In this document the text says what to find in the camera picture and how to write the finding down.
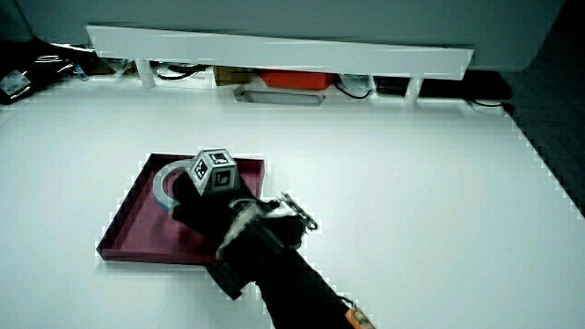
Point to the person's right hand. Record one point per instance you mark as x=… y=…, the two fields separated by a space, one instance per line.
x=208 y=215

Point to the person's right forearm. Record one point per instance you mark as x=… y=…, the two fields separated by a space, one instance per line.
x=297 y=292

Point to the maroon square tray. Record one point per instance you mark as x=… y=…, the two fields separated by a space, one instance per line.
x=137 y=230

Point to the brown cardboard box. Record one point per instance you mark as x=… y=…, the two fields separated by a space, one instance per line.
x=230 y=76

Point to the orange box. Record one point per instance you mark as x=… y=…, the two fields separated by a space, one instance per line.
x=297 y=79

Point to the white long shelf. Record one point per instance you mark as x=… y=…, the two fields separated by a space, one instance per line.
x=274 y=53

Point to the orange tag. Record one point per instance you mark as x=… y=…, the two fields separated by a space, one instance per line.
x=360 y=318

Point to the black bag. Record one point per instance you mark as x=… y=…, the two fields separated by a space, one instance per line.
x=34 y=68

